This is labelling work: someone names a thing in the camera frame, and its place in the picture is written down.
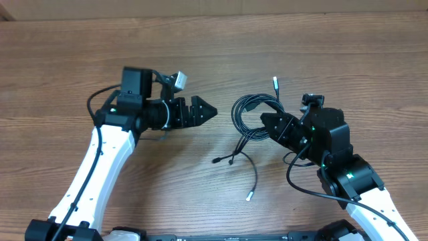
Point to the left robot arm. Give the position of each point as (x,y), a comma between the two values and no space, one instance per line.
(145,99)

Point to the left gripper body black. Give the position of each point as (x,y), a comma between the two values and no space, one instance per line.
(176,118)

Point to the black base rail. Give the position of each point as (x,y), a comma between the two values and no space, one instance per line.
(341,230)

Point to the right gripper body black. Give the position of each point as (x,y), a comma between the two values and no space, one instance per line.
(295,136)

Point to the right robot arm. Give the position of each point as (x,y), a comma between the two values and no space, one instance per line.
(323,137)

